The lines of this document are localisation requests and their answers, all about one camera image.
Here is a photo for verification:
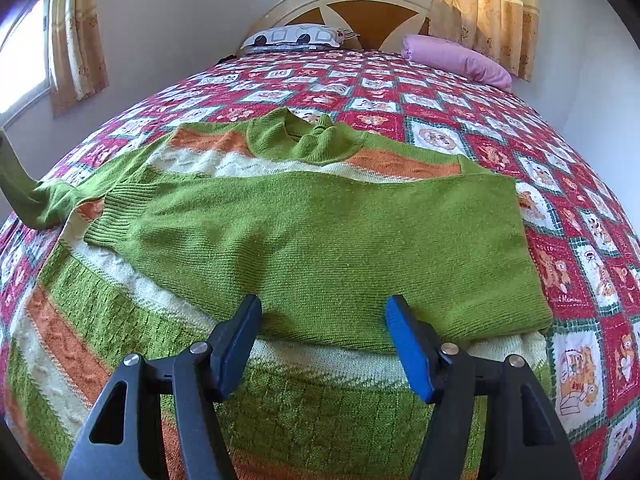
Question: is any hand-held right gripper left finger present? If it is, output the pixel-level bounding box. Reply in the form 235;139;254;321
62;295;263;480

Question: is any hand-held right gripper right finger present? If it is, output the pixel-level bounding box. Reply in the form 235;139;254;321
384;295;583;480

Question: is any green striped knit sweater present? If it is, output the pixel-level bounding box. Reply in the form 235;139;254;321
0;109;555;480

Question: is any red bear print quilt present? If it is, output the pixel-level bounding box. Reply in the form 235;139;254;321
0;49;640;480

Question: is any pink pillow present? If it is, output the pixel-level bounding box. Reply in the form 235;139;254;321
401;35;513;92

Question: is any white printed pillow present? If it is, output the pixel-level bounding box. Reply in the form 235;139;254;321
241;25;346;53

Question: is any yellow patterned curtain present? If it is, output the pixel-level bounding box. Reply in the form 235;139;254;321
315;0;541;82
47;0;110;118

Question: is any cream and brown headboard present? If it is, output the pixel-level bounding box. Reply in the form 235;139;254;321
240;0;436;53

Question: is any window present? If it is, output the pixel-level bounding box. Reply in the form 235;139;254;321
0;0;53;126

